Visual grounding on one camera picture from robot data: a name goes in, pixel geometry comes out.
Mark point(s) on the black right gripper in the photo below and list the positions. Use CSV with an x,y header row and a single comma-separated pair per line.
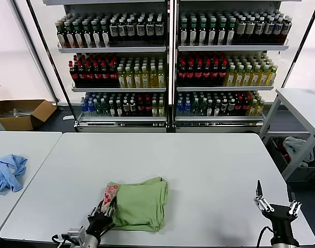
x,y
282,222

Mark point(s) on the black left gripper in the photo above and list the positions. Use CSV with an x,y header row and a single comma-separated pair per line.
x,y
100,223

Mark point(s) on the light green polo shirt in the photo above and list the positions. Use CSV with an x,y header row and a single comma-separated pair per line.
x,y
141,204

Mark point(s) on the dark plastic storage crate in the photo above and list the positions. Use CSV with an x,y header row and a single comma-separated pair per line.
x,y
307,172

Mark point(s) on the red garment in crate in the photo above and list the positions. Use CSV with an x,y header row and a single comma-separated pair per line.
x,y
285,156

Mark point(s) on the grey white cloth pile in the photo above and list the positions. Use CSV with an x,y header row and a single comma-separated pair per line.
x,y
294,146

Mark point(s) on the yellow juice bottle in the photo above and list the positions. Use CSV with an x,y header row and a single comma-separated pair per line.
x,y
161,79
145,79
129,79
121,79
259,109
154,110
252,110
161,110
256,78
137,79
239,78
231,78
247,78
272,77
153,79
264,78

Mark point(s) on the white side table with legs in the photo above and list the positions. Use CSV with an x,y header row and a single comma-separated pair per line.
x,y
302,109

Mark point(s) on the red cap cola bottle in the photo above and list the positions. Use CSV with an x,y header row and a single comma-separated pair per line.
x,y
113,76
215,75
147,109
73,75
198,75
81,76
140,109
182,75
89,76
245,107
223,75
238,107
190,75
206,75
97,76
104,76

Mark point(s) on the white floor scrap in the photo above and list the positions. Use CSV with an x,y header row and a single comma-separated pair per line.
x,y
67,118

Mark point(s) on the white cap dark drink bottle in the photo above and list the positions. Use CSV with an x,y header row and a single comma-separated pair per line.
x,y
126,109
140,30
150,30
131,31
286,28
268,29
224,107
210,110
159,29
259,29
119,110
216,110
112,110
122,31
231,107
113,31
133,109
277,29

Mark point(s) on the green tinted water bottle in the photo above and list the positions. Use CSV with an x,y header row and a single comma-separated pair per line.
x,y
203,109
196,108
98,109
105,109

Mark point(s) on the blue water bottle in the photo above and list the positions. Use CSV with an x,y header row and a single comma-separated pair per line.
x,y
83,109
187,109
180,109
90,109

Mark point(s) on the crumpled light blue garment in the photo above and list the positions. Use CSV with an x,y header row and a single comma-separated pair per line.
x,y
7,176

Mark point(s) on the open cardboard box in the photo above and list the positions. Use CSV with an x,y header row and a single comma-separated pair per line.
x,y
41,114

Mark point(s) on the clear plastic packaging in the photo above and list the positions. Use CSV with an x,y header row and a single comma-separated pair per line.
x,y
23,112

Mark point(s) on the white metal beverage shelf rack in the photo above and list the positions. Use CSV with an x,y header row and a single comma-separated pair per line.
x,y
232,48
111,49

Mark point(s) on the green cap dark tea bottle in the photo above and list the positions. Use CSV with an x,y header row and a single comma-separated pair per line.
x,y
183,34
60,36
78,36
202,34
231,34
105,36
221,34
212,34
69,36
87,36
96,36
193,34

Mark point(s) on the white cap beige label bottle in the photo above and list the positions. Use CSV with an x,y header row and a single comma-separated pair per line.
x,y
250,29
241,29

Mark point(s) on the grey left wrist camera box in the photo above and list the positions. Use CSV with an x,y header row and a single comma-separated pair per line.
x,y
77,232

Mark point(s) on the black window frame post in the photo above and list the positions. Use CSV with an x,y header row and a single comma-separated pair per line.
x,y
299,50
47,52
35,52

